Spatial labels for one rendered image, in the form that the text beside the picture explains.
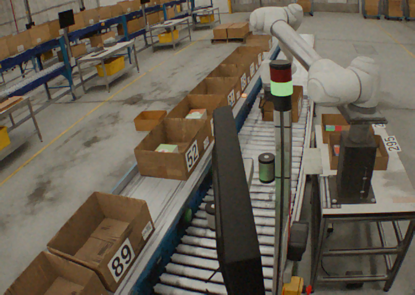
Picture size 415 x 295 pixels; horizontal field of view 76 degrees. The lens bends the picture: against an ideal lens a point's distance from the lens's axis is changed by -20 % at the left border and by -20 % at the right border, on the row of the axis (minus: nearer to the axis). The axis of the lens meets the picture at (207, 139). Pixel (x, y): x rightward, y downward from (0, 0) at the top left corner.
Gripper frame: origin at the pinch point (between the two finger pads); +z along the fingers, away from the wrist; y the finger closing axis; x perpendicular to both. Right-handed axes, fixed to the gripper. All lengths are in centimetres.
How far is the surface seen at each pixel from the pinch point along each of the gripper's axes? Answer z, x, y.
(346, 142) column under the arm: -22, -76, 52
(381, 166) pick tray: 7, -50, 80
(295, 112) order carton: 1.1, 9.8, 18.0
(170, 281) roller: 11, -145, -17
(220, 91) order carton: -7, 27, -46
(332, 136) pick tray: 3, -24, 47
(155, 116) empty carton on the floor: 76, 152, -191
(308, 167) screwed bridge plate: 10, -50, 32
